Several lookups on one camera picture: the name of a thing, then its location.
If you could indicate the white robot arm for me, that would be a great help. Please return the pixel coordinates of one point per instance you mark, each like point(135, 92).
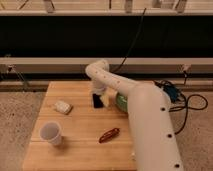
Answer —
point(152, 132)

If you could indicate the red sausage toy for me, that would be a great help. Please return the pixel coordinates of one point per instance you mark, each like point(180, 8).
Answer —
point(109, 134)

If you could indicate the grey metal rail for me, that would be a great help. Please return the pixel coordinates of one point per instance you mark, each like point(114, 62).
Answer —
point(131, 65)

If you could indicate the white sponge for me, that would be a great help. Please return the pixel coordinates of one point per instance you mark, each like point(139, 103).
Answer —
point(62, 107)

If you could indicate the green bowl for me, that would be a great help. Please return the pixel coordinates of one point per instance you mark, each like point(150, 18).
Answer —
point(121, 102)

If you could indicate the black eraser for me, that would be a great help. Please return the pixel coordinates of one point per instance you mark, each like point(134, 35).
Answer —
point(97, 103)

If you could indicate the white paper cup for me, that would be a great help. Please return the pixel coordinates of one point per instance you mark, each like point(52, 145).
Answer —
point(51, 133)

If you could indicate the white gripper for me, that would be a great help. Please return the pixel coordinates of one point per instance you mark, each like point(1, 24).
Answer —
point(99, 89)

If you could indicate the blue black power box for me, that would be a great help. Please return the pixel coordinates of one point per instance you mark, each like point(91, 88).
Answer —
point(172, 92)

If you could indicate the wooden cutting board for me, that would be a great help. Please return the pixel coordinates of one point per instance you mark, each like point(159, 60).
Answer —
point(81, 129)

